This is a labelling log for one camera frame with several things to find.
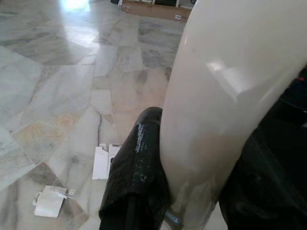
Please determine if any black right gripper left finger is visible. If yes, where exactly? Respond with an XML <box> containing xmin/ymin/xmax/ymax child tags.
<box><xmin>99</xmin><ymin>107</ymin><xmax>172</xmax><ymax>230</ymax></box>

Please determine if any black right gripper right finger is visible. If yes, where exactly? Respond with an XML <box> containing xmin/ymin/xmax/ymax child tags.
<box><xmin>219</xmin><ymin>103</ymin><xmax>307</xmax><ymax>230</ymax></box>

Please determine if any brown cardboard box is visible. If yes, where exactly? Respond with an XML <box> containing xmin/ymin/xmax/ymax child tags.
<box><xmin>121</xmin><ymin>0</ymin><xmax>194</xmax><ymax>23</ymax></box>

